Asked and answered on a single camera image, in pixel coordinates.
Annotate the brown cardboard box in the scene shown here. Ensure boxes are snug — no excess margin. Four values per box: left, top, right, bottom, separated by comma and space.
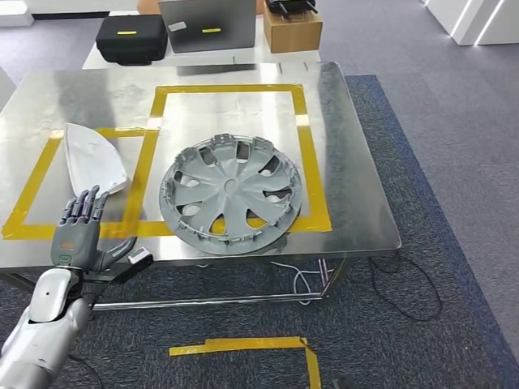
137, 0, 162, 16
263, 6, 324, 54

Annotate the black carrying case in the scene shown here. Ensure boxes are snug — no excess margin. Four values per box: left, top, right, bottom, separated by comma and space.
95, 14, 169, 66

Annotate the white lit display plinth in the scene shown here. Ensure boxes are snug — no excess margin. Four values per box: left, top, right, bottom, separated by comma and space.
421, 0, 519, 47
0, 0, 36, 28

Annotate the black floor cable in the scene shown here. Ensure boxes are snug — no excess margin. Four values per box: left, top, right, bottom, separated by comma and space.
368, 254, 443, 323

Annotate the steel workbench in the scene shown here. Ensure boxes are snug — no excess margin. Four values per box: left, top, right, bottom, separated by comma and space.
0, 60, 403, 314

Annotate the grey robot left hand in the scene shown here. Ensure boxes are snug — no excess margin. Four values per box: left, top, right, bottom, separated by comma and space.
50, 185, 139, 273

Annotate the black antenna device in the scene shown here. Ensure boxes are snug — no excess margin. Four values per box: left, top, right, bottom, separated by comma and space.
265, 0, 319, 19

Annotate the grey laptop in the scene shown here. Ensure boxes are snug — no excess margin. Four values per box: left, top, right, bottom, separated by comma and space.
158, 0, 257, 55

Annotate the white plastic car part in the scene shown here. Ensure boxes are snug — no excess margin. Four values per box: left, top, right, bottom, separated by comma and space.
63, 122, 130, 199

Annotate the grey wheel hubcap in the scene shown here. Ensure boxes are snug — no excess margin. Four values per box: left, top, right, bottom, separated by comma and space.
159, 133, 304, 257

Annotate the yellow floor tape outline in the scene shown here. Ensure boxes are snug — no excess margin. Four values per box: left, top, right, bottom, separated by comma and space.
169, 336, 322, 389

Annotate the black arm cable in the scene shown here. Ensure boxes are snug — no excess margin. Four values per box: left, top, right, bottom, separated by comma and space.
66, 351, 104, 389

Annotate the white power cable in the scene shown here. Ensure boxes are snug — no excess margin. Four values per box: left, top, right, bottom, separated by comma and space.
269, 260, 337, 307

